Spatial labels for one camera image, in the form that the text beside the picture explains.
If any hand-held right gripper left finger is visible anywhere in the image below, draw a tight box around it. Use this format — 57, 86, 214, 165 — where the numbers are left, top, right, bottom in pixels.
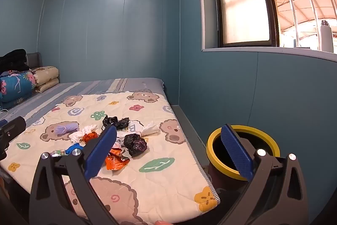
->
28, 125, 118, 225

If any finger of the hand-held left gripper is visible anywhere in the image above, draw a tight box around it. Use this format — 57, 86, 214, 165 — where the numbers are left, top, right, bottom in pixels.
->
0, 142, 10, 159
0, 116, 27, 143

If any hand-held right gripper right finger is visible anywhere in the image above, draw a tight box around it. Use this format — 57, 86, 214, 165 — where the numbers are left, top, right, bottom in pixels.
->
218, 124, 308, 225

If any orange ball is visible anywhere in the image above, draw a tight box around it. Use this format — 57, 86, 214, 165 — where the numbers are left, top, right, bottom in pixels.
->
83, 131, 98, 144

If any orange snack wrapper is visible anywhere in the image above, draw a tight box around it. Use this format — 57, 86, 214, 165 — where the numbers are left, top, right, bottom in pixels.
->
105, 148, 131, 171

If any blue glove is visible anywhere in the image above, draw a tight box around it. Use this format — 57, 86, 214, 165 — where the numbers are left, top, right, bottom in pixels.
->
65, 143, 85, 155

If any yellow rimmed trash bin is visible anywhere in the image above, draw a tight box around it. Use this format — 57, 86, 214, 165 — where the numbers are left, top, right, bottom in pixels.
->
206, 125, 281, 190

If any white plastic bag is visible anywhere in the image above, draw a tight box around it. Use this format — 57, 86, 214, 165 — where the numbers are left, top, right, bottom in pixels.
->
69, 127, 91, 143

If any round black plastic bag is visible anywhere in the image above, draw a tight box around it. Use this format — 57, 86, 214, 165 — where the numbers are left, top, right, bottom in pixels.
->
123, 133, 148, 157

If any blue floral folded quilt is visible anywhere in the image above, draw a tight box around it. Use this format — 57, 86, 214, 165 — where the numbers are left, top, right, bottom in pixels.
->
0, 71, 37, 109

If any beige folded quilt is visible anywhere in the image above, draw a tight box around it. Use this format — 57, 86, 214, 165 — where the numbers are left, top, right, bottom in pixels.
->
32, 66, 60, 94

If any bear printed blanket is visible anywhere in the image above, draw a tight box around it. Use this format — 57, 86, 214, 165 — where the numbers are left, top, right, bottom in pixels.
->
0, 92, 220, 225

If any black clothes pile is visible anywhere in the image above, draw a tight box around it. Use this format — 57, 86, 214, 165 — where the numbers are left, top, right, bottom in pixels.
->
0, 49, 30, 75

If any white bottle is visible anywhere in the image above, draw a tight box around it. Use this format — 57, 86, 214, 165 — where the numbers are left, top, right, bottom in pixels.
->
320, 20, 333, 52

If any window with dark frame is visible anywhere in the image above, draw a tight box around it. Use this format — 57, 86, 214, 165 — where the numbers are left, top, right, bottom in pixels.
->
202, 0, 337, 62

